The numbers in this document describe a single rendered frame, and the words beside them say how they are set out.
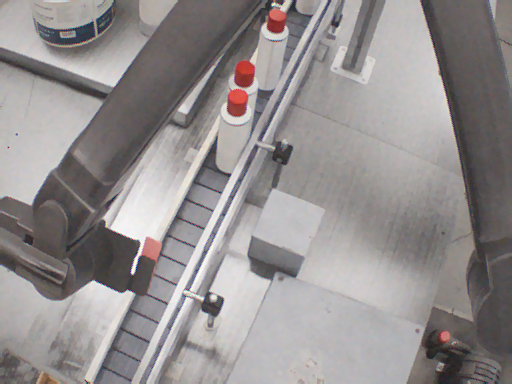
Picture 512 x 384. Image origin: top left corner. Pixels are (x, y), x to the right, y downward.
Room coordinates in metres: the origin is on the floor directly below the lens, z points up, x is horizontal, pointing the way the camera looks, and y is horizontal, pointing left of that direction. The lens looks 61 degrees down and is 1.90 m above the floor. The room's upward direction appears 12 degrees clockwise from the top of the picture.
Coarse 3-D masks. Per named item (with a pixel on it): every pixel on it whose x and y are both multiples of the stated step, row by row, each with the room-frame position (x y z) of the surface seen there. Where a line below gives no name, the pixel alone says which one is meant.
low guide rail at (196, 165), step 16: (288, 0) 1.04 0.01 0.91; (208, 144) 0.62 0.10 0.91; (192, 176) 0.55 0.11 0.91; (176, 208) 0.48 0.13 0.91; (160, 224) 0.44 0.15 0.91; (160, 240) 0.42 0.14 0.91; (128, 304) 0.29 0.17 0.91; (112, 320) 0.26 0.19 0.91; (112, 336) 0.23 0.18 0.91; (96, 368) 0.17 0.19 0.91
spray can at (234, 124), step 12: (228, 96) 0.61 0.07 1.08; (240, 96) 0.61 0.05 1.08; (228, 108) 0.60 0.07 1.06; (240, 108) 0.60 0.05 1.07; (228, 120) 0.59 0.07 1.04; (240, 120) 0.59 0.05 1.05; (228, 132) 0.59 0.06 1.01; (240, 132) 0.59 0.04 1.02; (228, 144) 0.58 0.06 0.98; (240, 144) 0.59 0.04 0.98; (216, 156) 0.60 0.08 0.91; (228, 156) 0.58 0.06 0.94; (240, 156) 0.59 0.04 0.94; (228, 168) 0.58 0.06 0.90
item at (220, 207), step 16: (304, 32) 0.90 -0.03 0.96; (288, 64) 0.80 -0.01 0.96; (272, 96) 0.72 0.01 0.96; (256, 128) 0.64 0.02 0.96; (240, 160) 0.57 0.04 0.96; (224, 192) 0.50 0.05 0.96; (224, 208) 0.48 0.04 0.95; (208, 224) 0.44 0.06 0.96; (208, 240) 0.42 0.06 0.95; (192, 256) 0.38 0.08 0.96; (192, 272) 0.36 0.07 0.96; (176, 288) 0.32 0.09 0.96; (176, 304) 0.30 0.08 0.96; (160, 320) 0.26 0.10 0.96; (160, 336) 0.24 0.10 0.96; (144, 368) 0.18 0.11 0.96
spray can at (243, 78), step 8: (240, 64) 0.68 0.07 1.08; (248, 64) 0.68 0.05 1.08; (240, 72) 0.66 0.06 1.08; (248, 72) 0.66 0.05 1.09; (232, 80) 0.67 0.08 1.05; (240, 80) 0.66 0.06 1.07; (248, 80) 0.66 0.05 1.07; (256, 80) 0.68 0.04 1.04; (232, 88) 0.65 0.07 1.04; (240, 88) 0.65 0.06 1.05; (248, 88) 0.66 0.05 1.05; (256, 88) 0.67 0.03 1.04; (256, 96) 0.67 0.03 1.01; (248, 104) 0.65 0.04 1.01
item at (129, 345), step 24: (288, 24) 0.99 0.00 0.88; (288, 48) 0.92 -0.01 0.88; (264, 96) 0.77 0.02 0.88; (216, 144) 0.64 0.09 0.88; (216, 168) 0.59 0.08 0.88; (192, 192) 0.53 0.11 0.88; (216, 192) 0.54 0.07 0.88; (192, 216) 0.49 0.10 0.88; (168, 240) 0.43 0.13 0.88; (192, 240) 0.44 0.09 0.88; (168, 264) 0.39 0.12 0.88; (168, 288) 0.35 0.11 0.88; (144, 312) 0.29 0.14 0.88; (120, 336) 0.24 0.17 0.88; (144, 336) 0.25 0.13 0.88; (120, 360) 0.20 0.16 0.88
